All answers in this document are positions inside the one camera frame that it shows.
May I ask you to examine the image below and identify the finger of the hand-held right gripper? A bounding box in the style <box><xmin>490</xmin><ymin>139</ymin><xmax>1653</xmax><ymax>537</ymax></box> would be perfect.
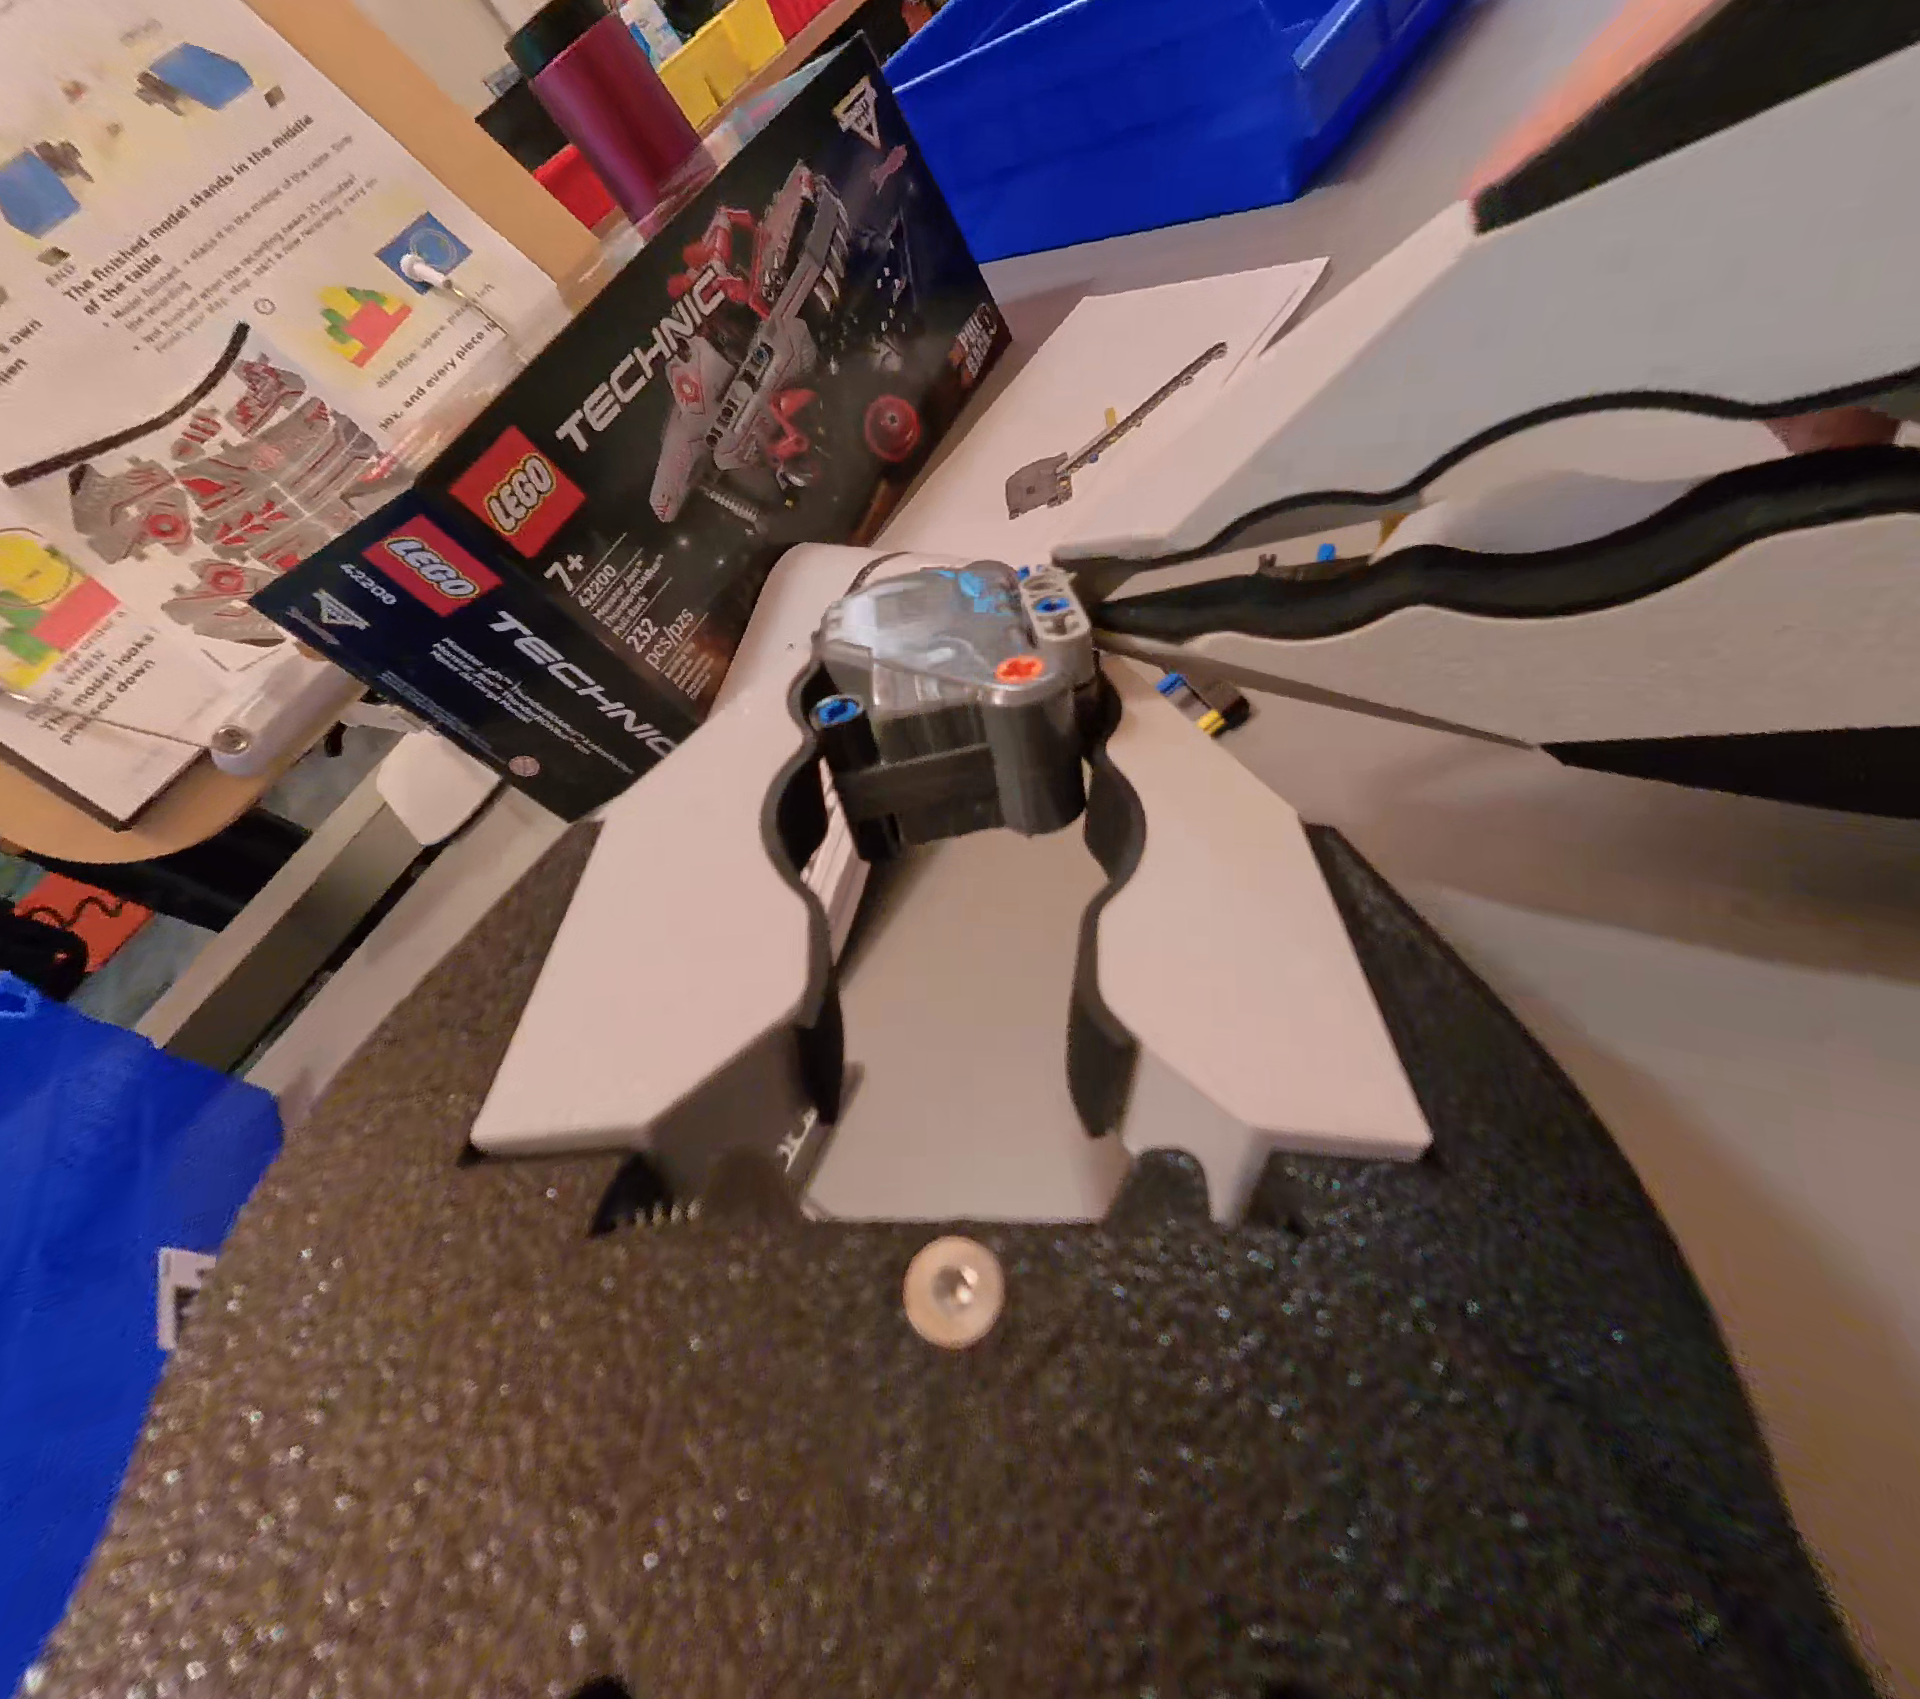
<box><xmin>1047</xmin><ymin>82</ymin><xmax>1920</xmax><ymax>566</ymax></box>
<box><xmin>1091</xmin><ymin>442</ymin><xmax>1920</xmax><ymax>754</ymax></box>

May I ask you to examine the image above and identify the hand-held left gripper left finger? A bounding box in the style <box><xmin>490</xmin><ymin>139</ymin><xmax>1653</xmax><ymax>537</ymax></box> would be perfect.
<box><xmin>468</xmin><ymin>543</ymin><xmax>903</xmax><ymax>1198</ymax></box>

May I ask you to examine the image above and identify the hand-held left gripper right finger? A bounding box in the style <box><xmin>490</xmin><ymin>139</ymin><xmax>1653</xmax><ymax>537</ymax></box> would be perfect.
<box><xmin>1065</xmin><ymin>656</ymin><xmax>1437</xmax><ymax>1229</ymax></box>

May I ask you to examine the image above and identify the dark grey toy motor block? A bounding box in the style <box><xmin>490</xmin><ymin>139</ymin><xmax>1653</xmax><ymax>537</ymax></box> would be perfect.
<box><xmin>811</xmin><ymin>558</ymin><xmax>1107</xmax><ymax>859</ymax></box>

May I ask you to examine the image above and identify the white instruction booklet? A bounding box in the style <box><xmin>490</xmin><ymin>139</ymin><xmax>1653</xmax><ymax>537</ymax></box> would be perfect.
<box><xmin>818</xmin><ymin>257</ymin><xmax>1332</xmax><ymax>942</ymax></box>

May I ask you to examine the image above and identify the orange patterned object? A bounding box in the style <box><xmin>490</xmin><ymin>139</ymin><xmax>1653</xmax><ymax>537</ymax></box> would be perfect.
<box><xmin>17</xmin><ymin>871</ymin><xmax>153</xmax><ymax>968</ymax></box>

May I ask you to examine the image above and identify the dark toy set box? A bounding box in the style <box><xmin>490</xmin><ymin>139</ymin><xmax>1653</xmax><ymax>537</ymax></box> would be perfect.
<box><xmin>251</xmin><ymin>31</ymin><xmax>1016</xmax><ymax>826</ymax></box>

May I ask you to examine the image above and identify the blue bin with white tag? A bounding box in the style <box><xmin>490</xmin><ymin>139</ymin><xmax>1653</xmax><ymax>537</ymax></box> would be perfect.
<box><xmin>0</xmin><ymin>972</ymin><xmax>287</xmax><ymax>1686</ymax></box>

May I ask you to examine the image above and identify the magenta tumbler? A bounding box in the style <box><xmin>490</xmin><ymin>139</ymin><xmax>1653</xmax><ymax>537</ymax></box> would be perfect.
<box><xmin>528</xmin><ymin>9</ymin><xmax>708</xmax><ymax>228</ymax></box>

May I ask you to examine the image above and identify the printed instruction sign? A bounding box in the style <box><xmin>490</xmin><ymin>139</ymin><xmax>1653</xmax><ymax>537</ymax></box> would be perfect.
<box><xmin>0</xmin><ymin>0</ymin><xmax>604</xmax><ymax>832</ymax></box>

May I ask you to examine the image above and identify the yellow plastic bin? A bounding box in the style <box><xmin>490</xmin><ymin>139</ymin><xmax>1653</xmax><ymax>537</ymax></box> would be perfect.
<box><xmin>659</xmin><ymin>0</ymin><xmax>787</xmax><ymax>127</ymax></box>

